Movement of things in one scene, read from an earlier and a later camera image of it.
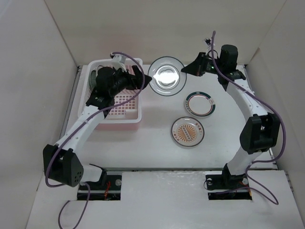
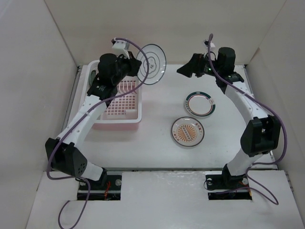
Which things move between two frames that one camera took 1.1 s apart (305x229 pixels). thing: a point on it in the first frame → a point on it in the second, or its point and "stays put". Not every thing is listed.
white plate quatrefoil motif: [167, 79] → [157, 61]
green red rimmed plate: [199, 104] stays put
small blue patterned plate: [93, 79] stays put
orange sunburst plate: [188, 131] stays put
